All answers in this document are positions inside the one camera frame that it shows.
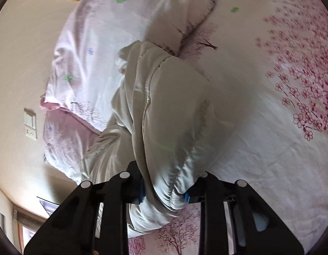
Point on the pink floral bed sheet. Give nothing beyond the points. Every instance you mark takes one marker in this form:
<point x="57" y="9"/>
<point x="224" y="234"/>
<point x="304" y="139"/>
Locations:
<point x="278" y="50"/>

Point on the beige puffer down jacket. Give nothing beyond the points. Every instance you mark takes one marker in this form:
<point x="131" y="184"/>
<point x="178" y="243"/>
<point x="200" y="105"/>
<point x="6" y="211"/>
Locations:
<point x="173" y="122"/>

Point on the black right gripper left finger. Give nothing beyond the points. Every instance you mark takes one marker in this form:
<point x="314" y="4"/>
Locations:
<point x="93" y="218"/>

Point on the pink floral right pillow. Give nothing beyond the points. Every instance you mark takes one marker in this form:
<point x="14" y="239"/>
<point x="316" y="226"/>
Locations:
<point x="85" y="68"/>

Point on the glass bedside cabinet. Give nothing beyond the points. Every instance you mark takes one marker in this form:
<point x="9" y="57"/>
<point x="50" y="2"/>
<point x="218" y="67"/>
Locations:
<point x="48" y="206"/>

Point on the pink floral pillow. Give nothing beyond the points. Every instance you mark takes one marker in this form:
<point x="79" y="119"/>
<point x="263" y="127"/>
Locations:
<point x="68" y="134"/>
<point x="85" y="68"/>

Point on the white wall switch plate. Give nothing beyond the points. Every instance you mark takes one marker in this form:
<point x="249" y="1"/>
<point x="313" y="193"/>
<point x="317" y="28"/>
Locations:
<point x="30" y="123"/>

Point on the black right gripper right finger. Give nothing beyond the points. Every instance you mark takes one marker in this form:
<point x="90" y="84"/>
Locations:
<point x="256" y="228"/>

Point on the pink floral left pillow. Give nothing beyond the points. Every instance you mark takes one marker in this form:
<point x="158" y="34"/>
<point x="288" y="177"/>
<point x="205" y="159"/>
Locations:
<point x="68" y="134"/>

